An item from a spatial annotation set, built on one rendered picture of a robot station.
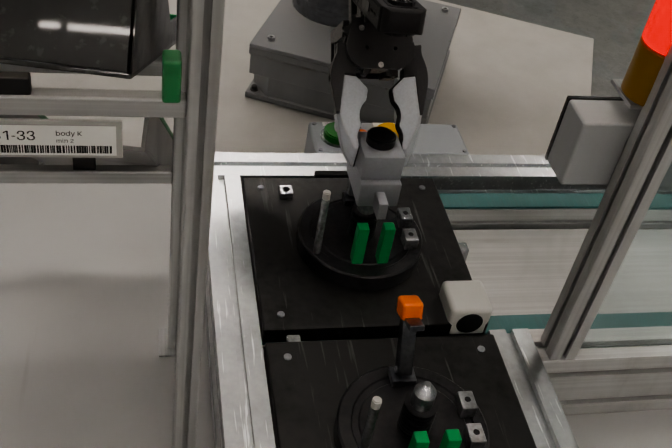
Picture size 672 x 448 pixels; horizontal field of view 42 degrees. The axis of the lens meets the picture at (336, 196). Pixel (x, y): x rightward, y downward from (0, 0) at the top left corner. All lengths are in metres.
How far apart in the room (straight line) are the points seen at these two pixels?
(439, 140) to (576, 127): 0.43
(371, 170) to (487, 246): 0.28
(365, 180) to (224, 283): 0.19
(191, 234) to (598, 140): 0.36
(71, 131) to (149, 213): 0.59
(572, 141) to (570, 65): 0.88
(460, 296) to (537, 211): 0.26
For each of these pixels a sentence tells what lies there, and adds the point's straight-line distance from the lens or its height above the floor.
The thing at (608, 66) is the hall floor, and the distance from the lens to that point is 3.59.
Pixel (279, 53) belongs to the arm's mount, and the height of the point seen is 0.95.
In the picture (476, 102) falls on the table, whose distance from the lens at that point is 1.49.
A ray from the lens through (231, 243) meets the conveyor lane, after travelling 1.00.
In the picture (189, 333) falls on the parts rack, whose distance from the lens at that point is 0.74.
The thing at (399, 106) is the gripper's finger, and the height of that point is 1.14.
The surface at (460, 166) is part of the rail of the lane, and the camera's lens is 1.17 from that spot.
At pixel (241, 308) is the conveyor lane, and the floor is 0.96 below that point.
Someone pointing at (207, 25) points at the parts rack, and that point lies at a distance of 0.56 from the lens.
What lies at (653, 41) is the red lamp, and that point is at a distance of 0.77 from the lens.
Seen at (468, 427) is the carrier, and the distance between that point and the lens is 0.82.
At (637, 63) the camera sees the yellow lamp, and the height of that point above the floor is 1.29.
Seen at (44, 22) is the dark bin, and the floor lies 1.33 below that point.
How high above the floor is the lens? 1.64
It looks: 40 degrees down
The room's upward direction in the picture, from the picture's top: 11 degrees clockwise
